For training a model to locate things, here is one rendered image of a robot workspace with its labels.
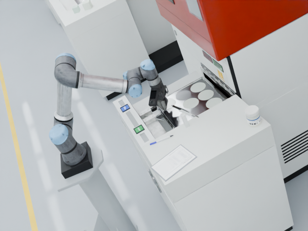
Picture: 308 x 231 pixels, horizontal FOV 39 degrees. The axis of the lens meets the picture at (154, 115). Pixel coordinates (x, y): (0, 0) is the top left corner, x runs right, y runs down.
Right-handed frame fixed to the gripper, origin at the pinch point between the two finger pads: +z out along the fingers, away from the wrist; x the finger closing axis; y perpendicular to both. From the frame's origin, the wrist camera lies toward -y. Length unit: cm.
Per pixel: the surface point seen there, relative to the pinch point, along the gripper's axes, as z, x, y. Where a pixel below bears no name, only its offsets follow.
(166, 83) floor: 91, 82, 141
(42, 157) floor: 91, 178, 31
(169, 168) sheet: -6, -24, -51
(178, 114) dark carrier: 1.3, -10.1, -2.7
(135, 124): -4.4, 11.2, -17.6
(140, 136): -4.8, 3.6, -27.8
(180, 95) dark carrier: 1.4, -6.0, 14.8
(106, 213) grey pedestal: 52, 45, -46
